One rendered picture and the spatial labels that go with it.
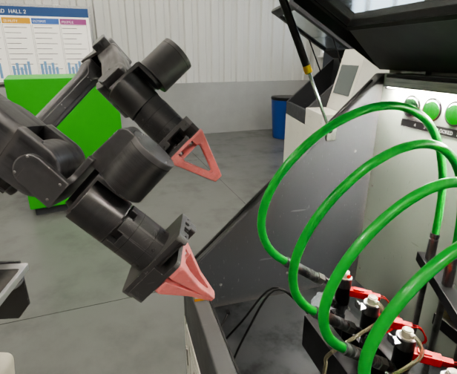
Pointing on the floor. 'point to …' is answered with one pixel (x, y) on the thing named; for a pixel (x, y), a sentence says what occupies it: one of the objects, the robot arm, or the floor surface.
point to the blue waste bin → (278, 109)
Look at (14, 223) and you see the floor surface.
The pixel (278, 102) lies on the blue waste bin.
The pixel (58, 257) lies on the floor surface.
